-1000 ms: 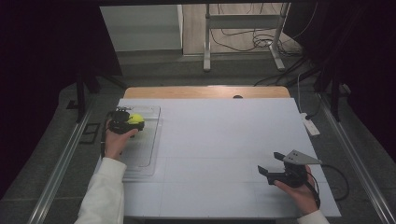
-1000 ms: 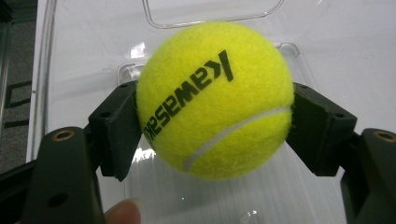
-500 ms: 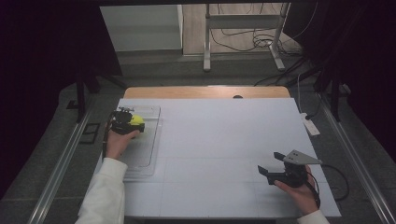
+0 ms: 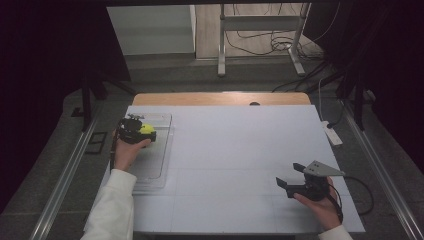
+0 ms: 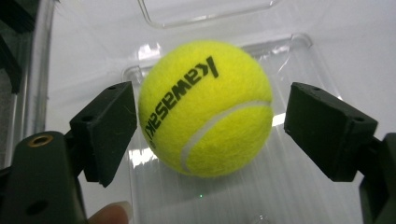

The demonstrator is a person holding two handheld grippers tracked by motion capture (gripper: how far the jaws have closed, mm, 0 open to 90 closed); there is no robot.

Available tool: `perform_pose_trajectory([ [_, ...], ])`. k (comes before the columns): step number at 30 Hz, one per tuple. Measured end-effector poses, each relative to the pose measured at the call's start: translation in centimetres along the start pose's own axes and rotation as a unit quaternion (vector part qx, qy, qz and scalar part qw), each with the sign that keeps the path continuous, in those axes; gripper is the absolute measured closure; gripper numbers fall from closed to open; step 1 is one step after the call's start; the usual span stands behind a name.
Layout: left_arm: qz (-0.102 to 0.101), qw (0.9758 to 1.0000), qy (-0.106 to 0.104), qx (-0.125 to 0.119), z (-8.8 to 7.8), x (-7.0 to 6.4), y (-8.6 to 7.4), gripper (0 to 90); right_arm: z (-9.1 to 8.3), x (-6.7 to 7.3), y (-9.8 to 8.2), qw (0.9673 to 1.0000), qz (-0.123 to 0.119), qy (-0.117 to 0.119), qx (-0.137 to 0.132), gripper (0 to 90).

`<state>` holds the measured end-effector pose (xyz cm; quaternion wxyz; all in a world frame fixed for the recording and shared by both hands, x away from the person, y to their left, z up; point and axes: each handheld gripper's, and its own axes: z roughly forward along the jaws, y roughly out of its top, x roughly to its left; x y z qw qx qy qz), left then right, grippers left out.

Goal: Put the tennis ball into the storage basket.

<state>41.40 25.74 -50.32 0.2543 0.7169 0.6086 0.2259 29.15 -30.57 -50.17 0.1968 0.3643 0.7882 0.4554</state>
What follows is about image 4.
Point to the yellow tennis ball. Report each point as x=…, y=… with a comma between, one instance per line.
x=147, y=129

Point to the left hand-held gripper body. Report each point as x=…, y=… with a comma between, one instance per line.
x=130, y=130

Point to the black stand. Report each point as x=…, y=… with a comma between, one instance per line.
x=90, y=96
x=353, y=90

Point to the person's left hand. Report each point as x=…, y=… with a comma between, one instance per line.
x=128, y=153

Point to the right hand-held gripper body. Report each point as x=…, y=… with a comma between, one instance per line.
x=316, y=181

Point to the person's right hand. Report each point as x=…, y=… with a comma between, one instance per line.
x=320, y=208

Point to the white cabinet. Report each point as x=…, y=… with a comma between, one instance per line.
x=151, y=30

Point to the dark curtain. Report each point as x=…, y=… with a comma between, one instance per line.
x=50, y=66
x=383, y=66

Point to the black rectangular frame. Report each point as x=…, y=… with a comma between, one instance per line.
x=96, y=142

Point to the aluminium rail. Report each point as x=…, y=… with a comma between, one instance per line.
x=383, y=173
x=63, y=180

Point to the grey metal stand frame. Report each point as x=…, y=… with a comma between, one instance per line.
x=260, y=23

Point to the clear plastic container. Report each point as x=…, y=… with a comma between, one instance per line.
x=156, y=156

